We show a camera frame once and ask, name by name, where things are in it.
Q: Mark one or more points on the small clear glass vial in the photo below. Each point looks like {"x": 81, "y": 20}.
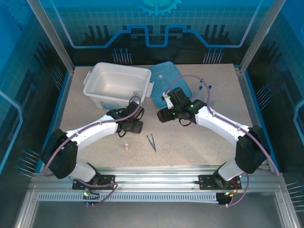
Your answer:
{"x": 126, "y": 146}

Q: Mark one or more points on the blue plastic bin lid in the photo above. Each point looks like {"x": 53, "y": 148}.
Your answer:
{"x": 158, "y": 84}

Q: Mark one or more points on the white plastic storage bin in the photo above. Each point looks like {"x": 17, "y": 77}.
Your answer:
{"x": 114, "y": 80}

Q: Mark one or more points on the blue plastic tweezers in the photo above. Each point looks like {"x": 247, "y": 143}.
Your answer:
{"x": 154, "y": 147}

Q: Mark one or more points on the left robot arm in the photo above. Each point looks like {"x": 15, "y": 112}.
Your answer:
{"x": 95, "y": 130}

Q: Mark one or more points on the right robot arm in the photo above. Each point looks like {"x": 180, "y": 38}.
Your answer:
{"x": 221, "y": 121}

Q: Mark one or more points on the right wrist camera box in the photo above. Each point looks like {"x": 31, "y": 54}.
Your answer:
{"x": 167, "y": 101}

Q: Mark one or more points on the aluminium mounting rail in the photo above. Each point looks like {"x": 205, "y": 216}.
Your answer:
{"x": 154, "y": 178}

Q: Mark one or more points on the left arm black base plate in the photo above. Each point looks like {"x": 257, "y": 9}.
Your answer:
{"x": 107, "y": 183}

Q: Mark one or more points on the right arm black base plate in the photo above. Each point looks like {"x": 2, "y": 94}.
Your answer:
{"x": 205, "y": 181}

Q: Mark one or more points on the aluminium frame post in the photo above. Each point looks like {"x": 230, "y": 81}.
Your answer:
{"x": 55, "y": 40}
{"x": 260, "y": 35}

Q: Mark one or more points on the aluminium front frame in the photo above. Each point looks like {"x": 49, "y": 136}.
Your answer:
{"x": 286, "y": 209}

